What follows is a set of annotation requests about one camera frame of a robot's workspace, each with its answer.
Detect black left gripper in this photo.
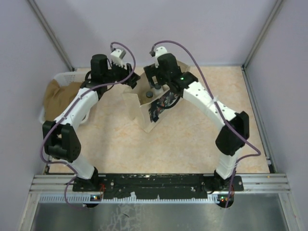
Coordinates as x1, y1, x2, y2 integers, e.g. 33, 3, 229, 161
103, 58, 140, 86

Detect white square bottle black cap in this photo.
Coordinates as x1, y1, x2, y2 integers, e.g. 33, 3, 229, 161
153, 83, 164, 95

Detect clear square bottle black cap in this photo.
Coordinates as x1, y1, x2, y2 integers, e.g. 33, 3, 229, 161
145, 91, 154, 100

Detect cream canvas tote bag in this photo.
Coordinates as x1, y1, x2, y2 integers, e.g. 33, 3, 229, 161
122, 71, 180, 133

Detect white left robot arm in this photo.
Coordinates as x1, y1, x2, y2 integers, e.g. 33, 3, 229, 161
42, 49, 140, 191

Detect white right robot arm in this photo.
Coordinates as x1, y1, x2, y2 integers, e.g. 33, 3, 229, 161
144, 51, 249, 191

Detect white plastic basket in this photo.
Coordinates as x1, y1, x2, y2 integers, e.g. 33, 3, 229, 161
38, 71, 90, 124

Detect brown cloth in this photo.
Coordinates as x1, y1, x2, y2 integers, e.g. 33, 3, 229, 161
43, 79, 81, 121

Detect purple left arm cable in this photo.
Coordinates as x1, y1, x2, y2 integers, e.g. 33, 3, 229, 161
39, 42, 136, 209

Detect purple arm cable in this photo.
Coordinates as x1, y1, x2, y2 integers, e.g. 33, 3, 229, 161
150, 40, 262, 209
39, 42, 136, 209

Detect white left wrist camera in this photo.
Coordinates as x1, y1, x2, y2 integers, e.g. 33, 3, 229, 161
110, 48, 126, 67

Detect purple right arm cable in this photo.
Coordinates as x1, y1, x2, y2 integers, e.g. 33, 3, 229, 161
150, 40, 262, 209

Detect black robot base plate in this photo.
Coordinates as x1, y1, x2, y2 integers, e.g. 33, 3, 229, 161
73, 173, 244, 207

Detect aluminium frame rail left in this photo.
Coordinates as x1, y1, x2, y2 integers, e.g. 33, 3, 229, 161
26, 0, 75, 71

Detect aluminium frame rail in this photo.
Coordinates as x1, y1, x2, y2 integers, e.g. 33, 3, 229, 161
242, 0, 285, 71
26, 0, 75, 71

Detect white slotted cable duct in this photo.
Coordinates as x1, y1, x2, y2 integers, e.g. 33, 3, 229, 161
38, 192, 227, 205

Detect aluminium front frame rails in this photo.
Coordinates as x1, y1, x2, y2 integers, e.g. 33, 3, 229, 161
29, 173, 291, 193

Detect aluminium frame rail right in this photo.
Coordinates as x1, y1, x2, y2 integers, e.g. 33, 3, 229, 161
242, 0, 285, 71

